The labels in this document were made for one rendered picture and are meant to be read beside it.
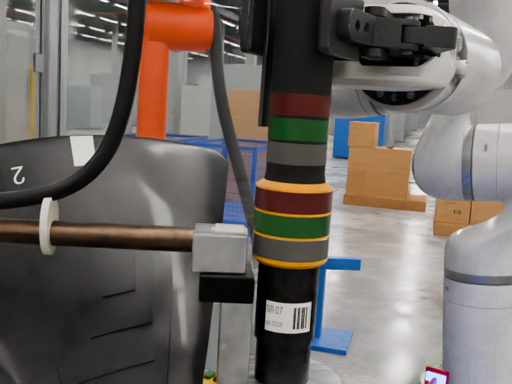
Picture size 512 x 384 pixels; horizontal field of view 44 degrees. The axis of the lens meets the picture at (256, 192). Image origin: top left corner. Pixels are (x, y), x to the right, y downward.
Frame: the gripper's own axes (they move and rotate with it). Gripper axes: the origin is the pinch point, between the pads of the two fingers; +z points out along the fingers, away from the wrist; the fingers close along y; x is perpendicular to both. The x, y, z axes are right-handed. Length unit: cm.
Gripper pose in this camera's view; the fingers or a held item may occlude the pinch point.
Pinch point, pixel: (301, 26)
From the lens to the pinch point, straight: 35.9
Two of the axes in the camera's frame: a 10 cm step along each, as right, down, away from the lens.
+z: -5.3, 0.8, -8.4
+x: 0.6, -9.9, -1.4
